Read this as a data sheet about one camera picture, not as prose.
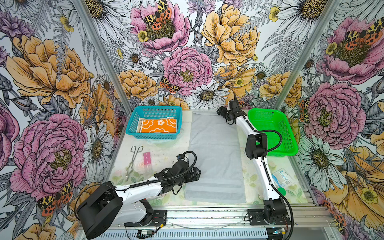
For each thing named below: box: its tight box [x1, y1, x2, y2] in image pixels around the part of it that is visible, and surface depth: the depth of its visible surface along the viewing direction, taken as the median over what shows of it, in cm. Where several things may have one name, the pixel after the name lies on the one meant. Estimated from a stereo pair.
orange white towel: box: [136, 117, 177, 134], surface depth 110 cm
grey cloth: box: [184, 111, 247, 204], surface depth 94 cm
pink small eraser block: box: [143, 152, 152, 165], surface depth 96 cm
